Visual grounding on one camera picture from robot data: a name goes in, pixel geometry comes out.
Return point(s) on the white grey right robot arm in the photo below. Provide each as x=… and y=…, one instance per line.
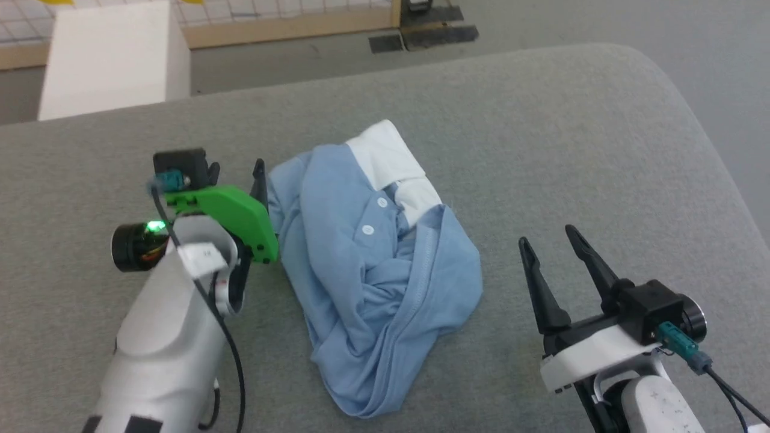
x=656, y=406

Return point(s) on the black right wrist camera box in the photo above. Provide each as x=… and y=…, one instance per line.
x=649, y=307

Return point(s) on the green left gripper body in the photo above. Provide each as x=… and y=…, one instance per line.
x=240, y=213

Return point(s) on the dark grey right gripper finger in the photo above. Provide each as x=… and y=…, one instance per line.
x=541, y=288
x=592, y=261

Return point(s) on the dark floor base plate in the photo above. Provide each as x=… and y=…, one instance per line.
x=439, y=30

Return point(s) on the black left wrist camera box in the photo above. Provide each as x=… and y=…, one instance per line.
x=183, y=163

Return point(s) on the white rectangular box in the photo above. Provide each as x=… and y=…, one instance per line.
x=114, y=60

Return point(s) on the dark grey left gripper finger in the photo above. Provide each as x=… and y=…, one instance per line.
x=260, y=183

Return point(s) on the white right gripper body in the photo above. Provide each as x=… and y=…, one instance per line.
x=592, y=352

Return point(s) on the light blue polo shirt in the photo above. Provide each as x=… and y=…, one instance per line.
x=373, y=282

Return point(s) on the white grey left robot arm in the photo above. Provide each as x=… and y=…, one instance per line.
x=162, y=343

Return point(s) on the grey fabric sofa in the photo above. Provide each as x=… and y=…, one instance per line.
x=571, y=150

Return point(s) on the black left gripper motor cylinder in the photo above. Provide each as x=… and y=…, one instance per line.
x=129, y=248

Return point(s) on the wooden frame grid fence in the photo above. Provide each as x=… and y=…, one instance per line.
x=283, y=27

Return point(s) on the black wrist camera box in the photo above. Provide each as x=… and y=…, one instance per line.
x=183, y=163
x=649, y=307

